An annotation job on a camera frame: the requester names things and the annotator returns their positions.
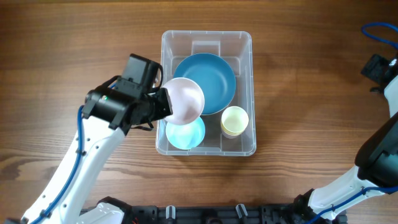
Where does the pale pink small bowl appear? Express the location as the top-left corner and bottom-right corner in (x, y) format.
(163, 77), (205, 125)

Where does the light blue small bowl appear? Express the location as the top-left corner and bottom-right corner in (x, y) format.
(165, 117), (206, 150)

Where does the clear plastic storage container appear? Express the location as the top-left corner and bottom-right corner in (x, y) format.
(156, 30), (256, 156)

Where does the dark blue bowl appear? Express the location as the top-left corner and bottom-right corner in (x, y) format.
(174, 53), (236, 115)

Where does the pink plastic cup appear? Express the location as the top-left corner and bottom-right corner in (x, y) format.
(222, 131), (241, 139)

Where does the cream plastic cup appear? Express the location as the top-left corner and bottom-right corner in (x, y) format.
(221, 106), (249, 132)

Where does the yellow plastic cup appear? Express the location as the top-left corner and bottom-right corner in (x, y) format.
(221, 124), (245, 134)

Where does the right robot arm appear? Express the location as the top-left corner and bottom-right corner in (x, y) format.
(292, 54), (397, 223)

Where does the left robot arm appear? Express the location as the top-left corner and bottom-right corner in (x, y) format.
(5, 54), (172, 223)

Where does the right blue cable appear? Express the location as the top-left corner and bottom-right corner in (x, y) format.
(361, 22), (398, 50)

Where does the blue cable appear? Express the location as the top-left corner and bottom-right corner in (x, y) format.
(29, 105), (86, 224)
(361, 22), (398, 50)

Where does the left blue cable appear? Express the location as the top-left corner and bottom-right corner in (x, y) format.
(29, 105), (86, 224)

